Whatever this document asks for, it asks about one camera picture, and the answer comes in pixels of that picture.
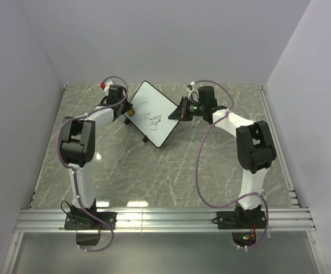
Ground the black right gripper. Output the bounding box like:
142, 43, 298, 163
168, 98, 205, 123

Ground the yellow black whiteboard eraser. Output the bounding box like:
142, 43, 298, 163
127, 108, 135, 116

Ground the black framed small whiteboard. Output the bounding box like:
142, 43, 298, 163
125, 80, 179, 148

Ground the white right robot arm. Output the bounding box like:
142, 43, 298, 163
168, 96, 277, 228

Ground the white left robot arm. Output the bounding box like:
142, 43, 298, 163
56, 96, 133, 229

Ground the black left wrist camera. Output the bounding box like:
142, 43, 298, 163
99, 83, 127, 107

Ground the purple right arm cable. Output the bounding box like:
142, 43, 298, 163
195, 79, 270, 251

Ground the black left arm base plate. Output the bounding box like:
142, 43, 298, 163
64, 212, 117, 231

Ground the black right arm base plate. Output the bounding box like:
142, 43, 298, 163
211, 207, 268, 229

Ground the aluminium front mounting rail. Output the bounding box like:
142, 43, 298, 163
14, 208, 316, 233

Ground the aluminium right side rail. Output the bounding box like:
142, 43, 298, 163
257, 85, 302, 208

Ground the aluminium left side rail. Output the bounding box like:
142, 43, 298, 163
1, 232, 24, 274

